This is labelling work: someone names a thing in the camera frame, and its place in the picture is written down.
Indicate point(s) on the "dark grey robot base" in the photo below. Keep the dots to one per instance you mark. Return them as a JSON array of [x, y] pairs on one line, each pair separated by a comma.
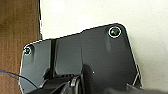
[[100, 56]]

